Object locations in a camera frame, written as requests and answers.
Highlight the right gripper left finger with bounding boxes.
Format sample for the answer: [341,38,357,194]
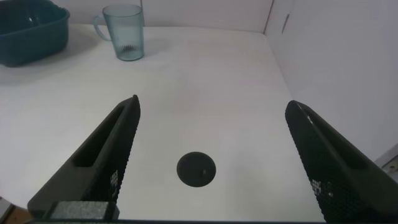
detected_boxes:
[27,95,141,220]

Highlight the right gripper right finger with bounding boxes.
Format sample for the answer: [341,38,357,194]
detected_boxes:
[285,100,398,224]

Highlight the ribbed transparent blue cup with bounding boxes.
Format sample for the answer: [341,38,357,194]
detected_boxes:
[93,2,146,62]

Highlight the black round disc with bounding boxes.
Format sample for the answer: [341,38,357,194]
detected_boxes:
[176,151,217,188]

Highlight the dark teal square basin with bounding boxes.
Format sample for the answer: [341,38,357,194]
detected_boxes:
[0,0,71,68]

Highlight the grey metal frame bar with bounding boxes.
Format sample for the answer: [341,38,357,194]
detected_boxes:
[374,144,398,184]

